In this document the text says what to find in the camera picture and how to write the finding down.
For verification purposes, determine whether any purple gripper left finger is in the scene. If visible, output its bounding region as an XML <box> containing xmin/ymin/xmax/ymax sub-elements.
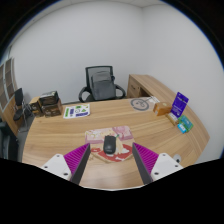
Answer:
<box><xmin>42</xmin><ymin>144</ymin><xmax>91</xmax><ymax>184</ymax></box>

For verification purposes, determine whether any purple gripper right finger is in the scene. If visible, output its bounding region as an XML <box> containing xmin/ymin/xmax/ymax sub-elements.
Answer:
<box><xmin>132</xmin><ymin>143</ymin><xmax>182</xmax><ymax>185</ymax></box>

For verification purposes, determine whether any black computer mouse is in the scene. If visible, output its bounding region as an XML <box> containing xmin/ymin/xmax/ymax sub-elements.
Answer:
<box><xmin>103</xmin><ymin>136</ymin><xmax>116</xmax><ymax>154</ymax></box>

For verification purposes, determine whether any colourful illustrated mouse pad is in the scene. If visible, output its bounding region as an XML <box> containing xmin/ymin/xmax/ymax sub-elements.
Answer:
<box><xmin>85</xmin><ymin>126</ymin><xmax>134</xmax><ymax>163</ymax></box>

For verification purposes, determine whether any blue card pack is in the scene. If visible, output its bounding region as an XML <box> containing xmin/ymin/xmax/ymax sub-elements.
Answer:
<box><xmin>177</xmin><ymin>124</ymin><xmax>187</xmax><ymax>134</ymax></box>

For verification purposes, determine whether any yellow small box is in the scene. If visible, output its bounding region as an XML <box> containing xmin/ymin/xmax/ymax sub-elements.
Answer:
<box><xmin>166</xmin><ymin>113</ymin><xmax>179</xmax><ymax>125</ymax></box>

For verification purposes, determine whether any green card pack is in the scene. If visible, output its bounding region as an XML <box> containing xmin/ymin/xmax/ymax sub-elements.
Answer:
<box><xmin>178</xmin><ymin>115</ymin><xmax>193</xmax><ymax>132</ymax></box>

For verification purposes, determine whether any white green leaflet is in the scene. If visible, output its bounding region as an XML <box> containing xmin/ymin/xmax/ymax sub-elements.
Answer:
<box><xmin>64</xmin><ymin>104</ymin><xmax>90</xmax><ymax>119</ymax></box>

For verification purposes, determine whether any orange cardboard box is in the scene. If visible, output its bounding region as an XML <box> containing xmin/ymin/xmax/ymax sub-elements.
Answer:
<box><xmin>153</xmin><ymin>102</ymin><xmax>172</xmax><ymax>116</ymax></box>

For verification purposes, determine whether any round grey coaster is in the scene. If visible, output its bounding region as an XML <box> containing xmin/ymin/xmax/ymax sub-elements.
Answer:
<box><xmin>130</xmin><ymin>98</ymin><xmax>149</xmax><ymax>111</ymax></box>

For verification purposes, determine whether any large dark cardboard box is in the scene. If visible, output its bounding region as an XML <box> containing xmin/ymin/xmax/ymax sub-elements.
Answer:
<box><xmin>39</xmin><ymin>91</ymin><xmax>62</xmax><ymax>117</ymax></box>

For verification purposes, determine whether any black leather armchair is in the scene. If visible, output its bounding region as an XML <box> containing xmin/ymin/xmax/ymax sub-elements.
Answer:
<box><xmin>0</xmin><ymin>122</ymin><xmax>13</xmax><ymax>160</ymax></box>

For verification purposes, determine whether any purple standing card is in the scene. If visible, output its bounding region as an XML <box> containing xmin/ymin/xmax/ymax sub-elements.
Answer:
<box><xmin>171</xmin><ymin>92</ymin><xmax>189</xmax><ymax>118</ymax></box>

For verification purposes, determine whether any black visitor chair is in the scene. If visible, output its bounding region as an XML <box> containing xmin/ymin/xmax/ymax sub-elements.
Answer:
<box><xmin>13</xmin><ymin>88</ymin><xmax>32</xmax><ymax>128</ymax></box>

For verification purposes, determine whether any small dark cardboard box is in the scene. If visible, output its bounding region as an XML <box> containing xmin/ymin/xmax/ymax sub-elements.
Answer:
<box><xmin>29</xmin><ymin>97</ymin><xmax>43</xmax><ymax>117</ymax></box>

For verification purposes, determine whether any wooden side cabinet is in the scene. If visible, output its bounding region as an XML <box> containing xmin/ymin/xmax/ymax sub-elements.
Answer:
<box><xmin>127</xmin><ymin>74</ymin><xmax>176</xmax><ymax>103</ymax></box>

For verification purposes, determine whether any black mesh office chair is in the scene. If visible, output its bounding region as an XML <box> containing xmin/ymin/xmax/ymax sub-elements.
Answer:
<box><xmin>78</xmin><ymin>65</ymin><xmax>126</xmax><ymax>103</ymax></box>

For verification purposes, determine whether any white desk cable grommet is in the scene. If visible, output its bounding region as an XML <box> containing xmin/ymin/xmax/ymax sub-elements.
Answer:
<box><xmin>173</xmin><ymin>154</ymin><xmax>182</xmax><ymax>163</ymax></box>

